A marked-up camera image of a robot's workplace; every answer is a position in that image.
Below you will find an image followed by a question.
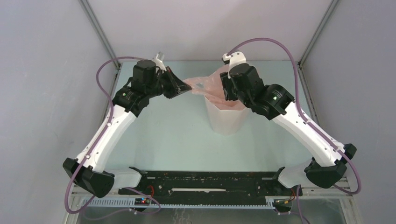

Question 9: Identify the small electronics board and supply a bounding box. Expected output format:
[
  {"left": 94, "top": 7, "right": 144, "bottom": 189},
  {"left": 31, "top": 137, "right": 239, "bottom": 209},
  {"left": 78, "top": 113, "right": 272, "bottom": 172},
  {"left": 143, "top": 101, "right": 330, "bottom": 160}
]
[{"left": 134, "top": 198, "right": 151, "bottom": 206}]

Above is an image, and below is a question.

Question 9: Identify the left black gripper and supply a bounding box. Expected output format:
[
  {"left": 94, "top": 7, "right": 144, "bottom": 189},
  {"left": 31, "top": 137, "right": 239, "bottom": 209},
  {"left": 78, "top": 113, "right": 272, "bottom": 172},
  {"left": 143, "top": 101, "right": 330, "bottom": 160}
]
[{"left": 146, "top": 66, "right": 191, "bottom": 99}]

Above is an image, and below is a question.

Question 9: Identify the aluminium frame rail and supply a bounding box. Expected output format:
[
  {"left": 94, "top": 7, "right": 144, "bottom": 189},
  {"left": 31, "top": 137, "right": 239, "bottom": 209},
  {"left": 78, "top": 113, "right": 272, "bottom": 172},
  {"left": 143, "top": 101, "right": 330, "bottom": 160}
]
[{"left": 72, "top": 172, "right": 352, "bottom": 209}]

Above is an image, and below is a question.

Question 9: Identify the purple cable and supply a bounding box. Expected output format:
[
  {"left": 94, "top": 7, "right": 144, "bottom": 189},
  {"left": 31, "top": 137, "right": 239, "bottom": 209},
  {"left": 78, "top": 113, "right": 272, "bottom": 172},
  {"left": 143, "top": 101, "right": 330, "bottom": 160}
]
[
  {"left": 226, "top": 37, "right": 362, "bottom": 224},
  {"left": 63, "top": 56, "right": 156, "bottom": 222}
]

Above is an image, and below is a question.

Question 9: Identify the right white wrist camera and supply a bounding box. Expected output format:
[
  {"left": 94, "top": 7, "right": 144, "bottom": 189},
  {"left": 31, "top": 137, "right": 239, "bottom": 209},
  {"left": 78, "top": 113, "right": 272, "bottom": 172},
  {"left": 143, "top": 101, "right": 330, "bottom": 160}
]
[{"left": 222, "top": 51, "right": 247, "bottom": 79}]

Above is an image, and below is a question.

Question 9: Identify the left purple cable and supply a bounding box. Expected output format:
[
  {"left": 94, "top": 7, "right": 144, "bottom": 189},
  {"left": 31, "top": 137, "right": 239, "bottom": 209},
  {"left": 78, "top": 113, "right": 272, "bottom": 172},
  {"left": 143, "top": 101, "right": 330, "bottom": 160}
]
[{"left": 63, "top": 56, "right": 156, "bottom": 222}]

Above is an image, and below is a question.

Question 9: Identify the white plastic trash bin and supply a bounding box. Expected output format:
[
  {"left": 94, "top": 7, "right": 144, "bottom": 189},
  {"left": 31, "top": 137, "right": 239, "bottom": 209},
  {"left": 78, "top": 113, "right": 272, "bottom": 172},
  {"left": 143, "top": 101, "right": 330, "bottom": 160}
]
[{"left": 205, "top": 98, "right": 249, "bottom": 136}]

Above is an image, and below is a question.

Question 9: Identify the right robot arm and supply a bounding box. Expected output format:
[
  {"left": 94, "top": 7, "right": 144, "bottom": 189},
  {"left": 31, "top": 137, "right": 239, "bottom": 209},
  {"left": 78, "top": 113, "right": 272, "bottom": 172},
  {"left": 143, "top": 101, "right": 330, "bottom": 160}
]
[{"left": 220, "top": 63, "right": 357, "bottom": 195}]

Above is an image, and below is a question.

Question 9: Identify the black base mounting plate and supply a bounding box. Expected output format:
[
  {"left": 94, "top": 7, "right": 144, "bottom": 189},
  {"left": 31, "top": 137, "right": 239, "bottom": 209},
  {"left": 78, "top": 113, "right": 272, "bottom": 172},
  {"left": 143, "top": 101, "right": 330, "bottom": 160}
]
[{"left": 135, "top": 171, "right": 302, "bottom": 207}]

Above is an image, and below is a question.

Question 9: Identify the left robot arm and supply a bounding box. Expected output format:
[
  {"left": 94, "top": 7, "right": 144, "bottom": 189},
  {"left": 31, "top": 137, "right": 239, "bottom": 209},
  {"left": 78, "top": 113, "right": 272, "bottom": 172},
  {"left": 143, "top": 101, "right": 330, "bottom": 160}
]
[{"left": 63, "top": 59, "right": 192, "bottom": 198}]

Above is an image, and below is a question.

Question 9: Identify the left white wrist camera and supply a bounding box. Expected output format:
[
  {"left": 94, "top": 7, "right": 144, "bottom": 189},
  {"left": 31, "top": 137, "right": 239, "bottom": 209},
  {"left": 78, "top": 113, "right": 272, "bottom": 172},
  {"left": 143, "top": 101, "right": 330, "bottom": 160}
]
[{"left": 151, "top": 52, "right": 166, "bottom": 71}]

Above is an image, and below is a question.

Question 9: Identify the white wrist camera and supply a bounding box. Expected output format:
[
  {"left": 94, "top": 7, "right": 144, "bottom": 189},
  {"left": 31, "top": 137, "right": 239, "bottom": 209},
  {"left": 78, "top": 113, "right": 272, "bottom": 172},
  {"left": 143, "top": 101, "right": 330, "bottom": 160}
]
[
  {"left": 151, "top": 52, "right": 166, "bottom": 71},
  {"left": 222, "top": 51, "right": 247, "bottom": 79}
]

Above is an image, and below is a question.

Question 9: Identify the pink plastic trash bag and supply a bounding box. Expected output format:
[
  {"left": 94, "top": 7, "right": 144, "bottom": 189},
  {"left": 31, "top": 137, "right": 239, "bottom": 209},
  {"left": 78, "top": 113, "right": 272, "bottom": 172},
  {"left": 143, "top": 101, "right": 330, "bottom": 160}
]
[{"left": 183, "top": 66, "right": 246, "bottom": 111}]

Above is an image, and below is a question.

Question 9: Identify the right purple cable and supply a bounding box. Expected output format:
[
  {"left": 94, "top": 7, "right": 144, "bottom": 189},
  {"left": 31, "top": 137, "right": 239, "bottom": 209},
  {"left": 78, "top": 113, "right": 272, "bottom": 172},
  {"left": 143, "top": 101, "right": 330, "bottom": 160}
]
[{"left": 226, "top": 37, "right": 362, "bottom": 224}]

